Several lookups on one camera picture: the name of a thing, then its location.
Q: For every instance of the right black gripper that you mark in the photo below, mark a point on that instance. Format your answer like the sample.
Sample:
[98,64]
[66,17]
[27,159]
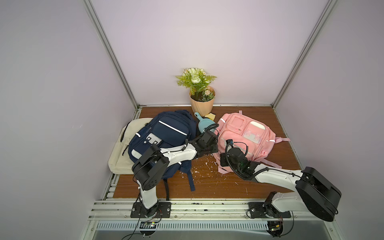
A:
[227,150]

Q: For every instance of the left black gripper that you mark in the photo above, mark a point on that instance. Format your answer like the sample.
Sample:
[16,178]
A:
[215,147]

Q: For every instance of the pink backpack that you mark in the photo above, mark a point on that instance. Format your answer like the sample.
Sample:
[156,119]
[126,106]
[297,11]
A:
[255,138]

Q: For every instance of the navy blue backpack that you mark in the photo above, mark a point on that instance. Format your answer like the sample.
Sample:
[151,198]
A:
[166,130]

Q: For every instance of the cream white backpack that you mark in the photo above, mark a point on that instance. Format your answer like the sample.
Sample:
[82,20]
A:
[119,162]

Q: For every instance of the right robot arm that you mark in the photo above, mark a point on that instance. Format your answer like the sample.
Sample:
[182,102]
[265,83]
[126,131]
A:
[309,191]

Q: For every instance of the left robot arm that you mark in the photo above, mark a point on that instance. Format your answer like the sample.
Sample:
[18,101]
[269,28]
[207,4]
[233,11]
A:
[152,165]

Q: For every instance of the teal plastic paddle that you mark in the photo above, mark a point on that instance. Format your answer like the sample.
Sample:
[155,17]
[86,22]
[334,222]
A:
[203,122]

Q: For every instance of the yellow sponge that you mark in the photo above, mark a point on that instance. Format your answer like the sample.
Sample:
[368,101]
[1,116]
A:
[210,116]

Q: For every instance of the beige plant pot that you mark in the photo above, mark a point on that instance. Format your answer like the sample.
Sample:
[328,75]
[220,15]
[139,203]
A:
[203,108]

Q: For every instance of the artificial green flowering plant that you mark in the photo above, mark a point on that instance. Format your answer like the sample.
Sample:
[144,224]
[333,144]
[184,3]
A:
[198,82]

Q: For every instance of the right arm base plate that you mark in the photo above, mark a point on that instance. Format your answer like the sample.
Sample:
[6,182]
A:
[258,210]

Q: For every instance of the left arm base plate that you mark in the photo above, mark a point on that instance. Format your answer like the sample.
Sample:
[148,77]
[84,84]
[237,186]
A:
[159,210]

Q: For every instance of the aluminium front rail frame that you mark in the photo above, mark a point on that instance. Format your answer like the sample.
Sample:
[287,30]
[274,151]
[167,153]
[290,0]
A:
[195,215]

